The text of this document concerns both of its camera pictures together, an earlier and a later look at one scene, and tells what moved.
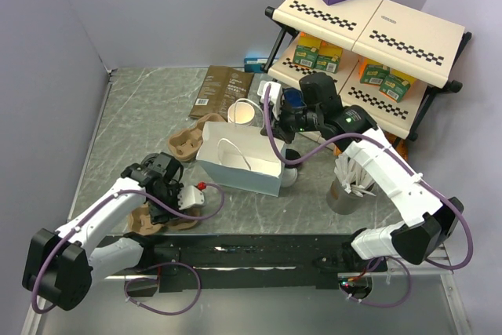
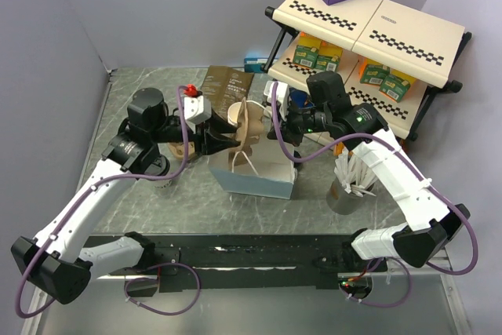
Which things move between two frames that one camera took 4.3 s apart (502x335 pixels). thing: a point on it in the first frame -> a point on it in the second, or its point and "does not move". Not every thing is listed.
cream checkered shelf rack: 390,57 does not move
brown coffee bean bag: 220,89 does not move
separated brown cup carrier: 140,221 -> 249,125
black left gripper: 160,216 -> 209,143
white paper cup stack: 241,113 does not move
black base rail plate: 179,262 does not move
